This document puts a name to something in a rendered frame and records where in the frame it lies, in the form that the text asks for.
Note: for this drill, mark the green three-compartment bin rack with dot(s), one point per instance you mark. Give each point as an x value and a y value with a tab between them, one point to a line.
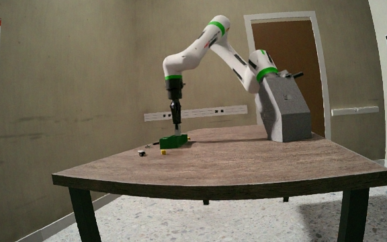
172	142

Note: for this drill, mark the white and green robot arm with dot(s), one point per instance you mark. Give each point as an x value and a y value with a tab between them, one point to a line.
251	75

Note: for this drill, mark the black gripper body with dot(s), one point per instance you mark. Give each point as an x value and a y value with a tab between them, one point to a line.
174	95

